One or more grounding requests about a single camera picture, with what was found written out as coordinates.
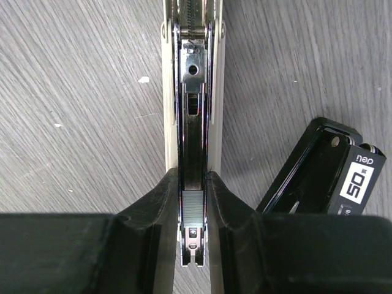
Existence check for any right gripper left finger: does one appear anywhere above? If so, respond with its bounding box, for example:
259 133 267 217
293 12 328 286
1 168 178 293

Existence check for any grey staple strip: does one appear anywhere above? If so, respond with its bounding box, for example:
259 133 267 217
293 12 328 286
182 190 205 228

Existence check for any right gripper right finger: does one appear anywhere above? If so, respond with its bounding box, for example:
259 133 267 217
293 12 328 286
206 172 391 293

